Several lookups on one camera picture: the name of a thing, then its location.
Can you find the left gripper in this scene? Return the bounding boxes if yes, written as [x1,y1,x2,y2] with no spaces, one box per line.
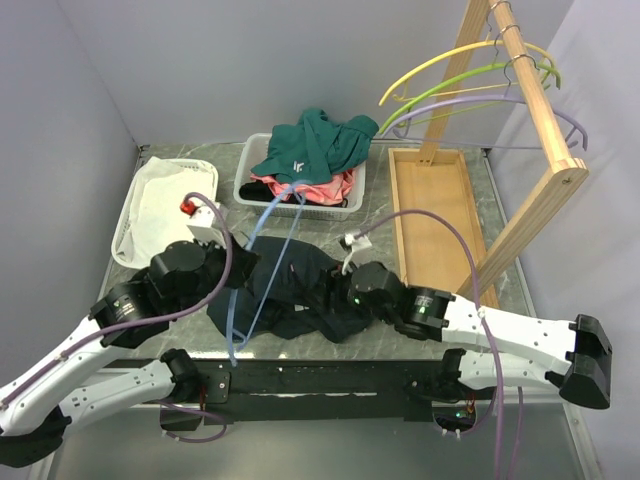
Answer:
[173,229,263,316]

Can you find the blue hanger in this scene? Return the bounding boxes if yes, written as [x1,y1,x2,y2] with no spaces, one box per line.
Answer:
[225,180,306,367]

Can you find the dark navy shorts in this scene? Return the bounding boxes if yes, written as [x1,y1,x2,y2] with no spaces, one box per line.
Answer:
[235,240,375,343]

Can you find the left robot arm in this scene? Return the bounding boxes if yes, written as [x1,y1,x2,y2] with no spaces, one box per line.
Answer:
[1,241,259,468]

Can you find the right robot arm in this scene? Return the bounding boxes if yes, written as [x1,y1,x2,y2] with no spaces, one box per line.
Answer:
[329,262,613,410]

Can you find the wooden hanger rack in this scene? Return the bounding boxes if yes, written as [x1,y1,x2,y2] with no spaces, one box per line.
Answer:
[389,1,589,307]

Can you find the green hanger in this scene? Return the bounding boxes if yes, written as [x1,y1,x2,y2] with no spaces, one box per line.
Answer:
[379,60,564,135]

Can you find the purple hanger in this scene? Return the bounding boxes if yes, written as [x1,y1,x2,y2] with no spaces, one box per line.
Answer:
[381,94,589,151]

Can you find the yellow hanger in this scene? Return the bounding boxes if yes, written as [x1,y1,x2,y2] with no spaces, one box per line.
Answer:
[378,40,556,107]

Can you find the white cloth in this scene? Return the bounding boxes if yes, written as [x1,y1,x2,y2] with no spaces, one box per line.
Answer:
[115,156,217,266]

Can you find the white basket with cloth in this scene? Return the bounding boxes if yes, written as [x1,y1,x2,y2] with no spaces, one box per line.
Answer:
[110,157,220,271]

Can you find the pink garment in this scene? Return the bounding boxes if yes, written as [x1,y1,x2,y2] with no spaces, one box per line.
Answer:
[239,169,355,207]

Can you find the white laundry basket with clothes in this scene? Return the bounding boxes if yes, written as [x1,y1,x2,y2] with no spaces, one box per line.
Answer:
[233,132,367,223]

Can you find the teal garment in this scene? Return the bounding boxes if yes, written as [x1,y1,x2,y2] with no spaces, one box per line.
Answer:
[251,108,379,185]

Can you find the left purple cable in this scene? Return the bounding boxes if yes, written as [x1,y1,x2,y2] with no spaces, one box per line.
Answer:
[0,191,235,445]

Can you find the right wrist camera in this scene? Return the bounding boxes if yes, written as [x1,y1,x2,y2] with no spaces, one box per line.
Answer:
[339,230,372,256]

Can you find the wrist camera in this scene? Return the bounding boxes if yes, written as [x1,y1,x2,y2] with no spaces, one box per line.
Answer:
[180,199,226,247]
[339,230,372,256]

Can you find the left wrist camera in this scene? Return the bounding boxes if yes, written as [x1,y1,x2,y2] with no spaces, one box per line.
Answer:
[180,199,226,247]

